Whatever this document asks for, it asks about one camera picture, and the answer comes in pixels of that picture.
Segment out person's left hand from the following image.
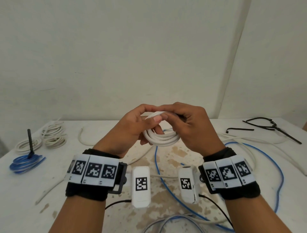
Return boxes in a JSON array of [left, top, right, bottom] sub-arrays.
[[93, 103, 168, 159]]

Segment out person's right hand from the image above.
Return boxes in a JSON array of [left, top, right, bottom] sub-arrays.
[[157, 102, 226, 158]]

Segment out thick white cable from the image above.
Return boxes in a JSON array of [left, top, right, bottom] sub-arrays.
[[15, 137, 43, 153], [143, 110, 180, 147], [44, 137, 67, 148], [41, 117, 67, 139]]

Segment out tangle of white cables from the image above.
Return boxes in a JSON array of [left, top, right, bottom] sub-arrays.
[[35, 127, 307, 224]]

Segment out black cable tie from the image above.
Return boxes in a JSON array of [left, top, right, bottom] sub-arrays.
[[226, 128, 255, 134], [27, 129, 34, 159]]

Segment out bundle of black cable ties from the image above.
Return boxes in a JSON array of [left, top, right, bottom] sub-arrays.
[[242, 117, 302, 144]]

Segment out blue cable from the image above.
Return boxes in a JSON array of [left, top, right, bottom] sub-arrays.
[[9, 155, 46, 174], [154, 129, 285, 232]]

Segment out person's left forearm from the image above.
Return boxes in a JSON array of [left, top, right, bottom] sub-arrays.
[[49, 196, 106, 233]]

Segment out black left wristband with markers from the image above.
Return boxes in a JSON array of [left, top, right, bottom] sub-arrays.
[[65, 149, 128, 202]]

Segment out black wristband with markers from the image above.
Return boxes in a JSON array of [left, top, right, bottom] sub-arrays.
[[198, 148, 261, 200], [65, 149, 128, 202]]

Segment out black right wristband with markers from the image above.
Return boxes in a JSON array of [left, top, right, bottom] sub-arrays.
[[198, 148, 261, 200]]

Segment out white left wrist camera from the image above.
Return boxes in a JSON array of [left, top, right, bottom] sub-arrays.
[[121, 166, 151, 208]]

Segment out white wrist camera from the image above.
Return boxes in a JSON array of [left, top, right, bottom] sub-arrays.
[[121, 166, 151, 208], [178, 165, 204, 205]]

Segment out black left camera wire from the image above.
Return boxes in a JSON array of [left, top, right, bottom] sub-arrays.
[[105, 199, 132, 211]]

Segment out black camera wire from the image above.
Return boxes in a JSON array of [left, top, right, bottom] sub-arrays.
[[105, 199, 132, 211], [199, 194, 234, 230]]

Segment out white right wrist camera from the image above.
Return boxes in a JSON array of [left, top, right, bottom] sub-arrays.
[[178, 165, 204, 205]]

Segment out black right camera wire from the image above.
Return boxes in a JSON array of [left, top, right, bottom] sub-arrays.
[[199, 194, 234, 230]]

